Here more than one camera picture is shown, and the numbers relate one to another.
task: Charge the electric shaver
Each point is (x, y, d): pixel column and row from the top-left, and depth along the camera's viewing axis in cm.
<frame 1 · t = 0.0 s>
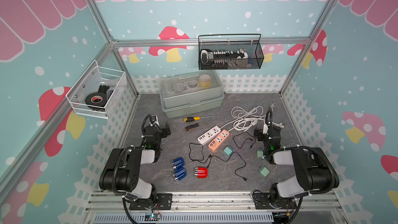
left hand: (160, 125, 94), fingers open
right hand: (265, 126, 94), fingers open
green plastic storage box: (190, 93, 94), point 22 cm above the table
yellow handled screwdriver: (192, 118, 105), point 3 cm above the table
orange handled screwdriver: (190, 127, 102), point 2 cm above the table
white power strip: (207, 137, 96), point 3 cm above the table
orange power strip: (218, 140, 94), point 3 cm above the table
teal charger adapter: (228, 150, 91), point 2 cm above the table
green charger adapter lower: (263, 170, 83), point 3 cm above the table
blue shaver upper: (178, 163, 85), point 4 cm above the table
blue shaver lower: (179, 173, 81), point 4 cm above the table
red electric shaver: (201, 172, 83), point 3 cm above the table
yellow tape roll: (205, 81, 105), point 18 cm above the table

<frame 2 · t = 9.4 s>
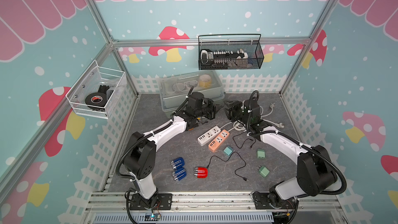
left hand: (224, 105, 81), fingers closed
right hand: (222, 102, 82), fingers open
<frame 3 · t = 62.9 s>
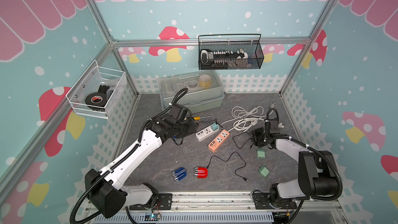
left hand: (195, 130, 76), fingers open
right hand: (248, 132, 94), fingers open
teal charger adapter: (214, 126, 96), point 7 cm above the table
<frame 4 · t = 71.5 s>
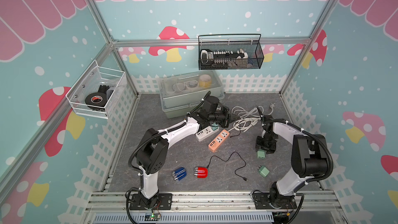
left hand: (241, 117, 78), fingers closed
right hand: (260, 149, 90), fingers open
